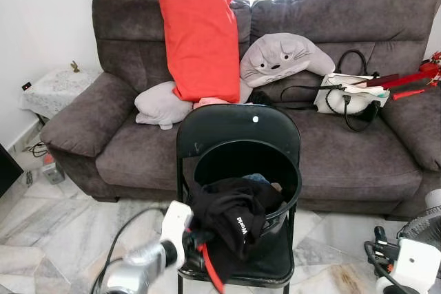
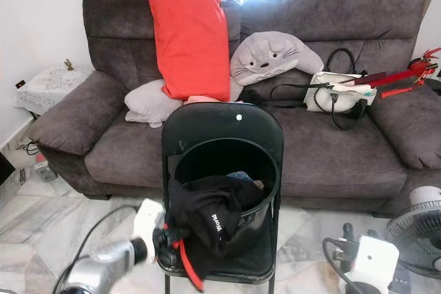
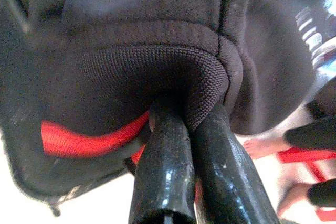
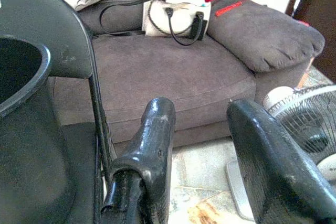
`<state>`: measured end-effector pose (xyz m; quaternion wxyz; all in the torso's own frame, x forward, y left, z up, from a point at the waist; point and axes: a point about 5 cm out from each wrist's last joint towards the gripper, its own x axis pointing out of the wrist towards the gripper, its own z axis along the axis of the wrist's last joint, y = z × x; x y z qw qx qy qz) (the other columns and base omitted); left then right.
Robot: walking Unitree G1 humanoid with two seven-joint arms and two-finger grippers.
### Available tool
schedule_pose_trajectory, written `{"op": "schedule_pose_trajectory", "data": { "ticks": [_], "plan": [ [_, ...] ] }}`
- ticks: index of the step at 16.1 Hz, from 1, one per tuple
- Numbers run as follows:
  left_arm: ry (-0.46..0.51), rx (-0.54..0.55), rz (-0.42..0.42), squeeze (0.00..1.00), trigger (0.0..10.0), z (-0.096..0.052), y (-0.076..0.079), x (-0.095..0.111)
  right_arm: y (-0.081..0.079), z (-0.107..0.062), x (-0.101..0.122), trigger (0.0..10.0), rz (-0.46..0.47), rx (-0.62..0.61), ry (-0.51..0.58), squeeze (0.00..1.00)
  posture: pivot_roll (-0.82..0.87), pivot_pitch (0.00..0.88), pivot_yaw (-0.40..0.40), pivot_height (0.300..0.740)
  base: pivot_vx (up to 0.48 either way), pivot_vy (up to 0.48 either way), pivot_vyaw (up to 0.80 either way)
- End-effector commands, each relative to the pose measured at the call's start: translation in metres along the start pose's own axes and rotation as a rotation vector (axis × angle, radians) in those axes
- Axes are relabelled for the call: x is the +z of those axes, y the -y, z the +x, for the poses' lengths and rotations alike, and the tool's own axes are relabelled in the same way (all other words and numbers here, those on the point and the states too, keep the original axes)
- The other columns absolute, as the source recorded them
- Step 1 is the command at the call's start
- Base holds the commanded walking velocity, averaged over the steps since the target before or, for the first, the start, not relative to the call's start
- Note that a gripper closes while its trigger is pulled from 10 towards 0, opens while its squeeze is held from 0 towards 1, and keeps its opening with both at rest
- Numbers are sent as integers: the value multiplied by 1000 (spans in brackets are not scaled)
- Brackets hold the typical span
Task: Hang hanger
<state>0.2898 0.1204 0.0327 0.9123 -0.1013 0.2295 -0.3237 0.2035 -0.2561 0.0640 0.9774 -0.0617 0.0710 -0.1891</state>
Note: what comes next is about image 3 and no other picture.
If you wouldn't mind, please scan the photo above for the person bare foot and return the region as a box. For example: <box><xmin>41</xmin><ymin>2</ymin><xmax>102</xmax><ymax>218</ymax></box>
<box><xmin>243</xmin><ymin>137</ymin><xmax>289</xmax><ymax>161</ymax></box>

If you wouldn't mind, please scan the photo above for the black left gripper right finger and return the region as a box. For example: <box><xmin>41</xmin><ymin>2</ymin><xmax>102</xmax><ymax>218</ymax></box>
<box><xmin>191</xmin><ymin>103</ymin><xmax>281</xmax><ymax>224</ymax></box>

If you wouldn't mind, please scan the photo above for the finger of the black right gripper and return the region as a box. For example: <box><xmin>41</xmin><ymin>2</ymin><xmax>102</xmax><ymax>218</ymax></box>
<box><xmin>284</xmin><ymin>114</ymin><xmax>336</xmax><ymax>152</ymax></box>
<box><xmin>306</xmin><ymin>178</ymin><xmax>336</xmax><ymax>209</ymax></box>

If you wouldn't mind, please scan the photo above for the person bare leg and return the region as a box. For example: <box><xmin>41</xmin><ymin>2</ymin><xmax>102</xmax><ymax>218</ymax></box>
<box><xmin>276</xmin><ymin>182</ymin><xmax>316</xmax><ymax>218</ymax></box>

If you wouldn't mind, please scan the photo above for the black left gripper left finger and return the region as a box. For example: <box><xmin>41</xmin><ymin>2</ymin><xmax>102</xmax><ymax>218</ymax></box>
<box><xmin>129</xmin><ymin>100</ymin><xmax>197</xmax><ymax>224</ymax></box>

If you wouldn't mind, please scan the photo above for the plain black shirt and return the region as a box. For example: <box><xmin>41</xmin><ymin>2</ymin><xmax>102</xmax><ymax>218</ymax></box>
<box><xmin>0</xmin><ymin>0</ymin><xmax>320</xmax><ymax>217</ymax></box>

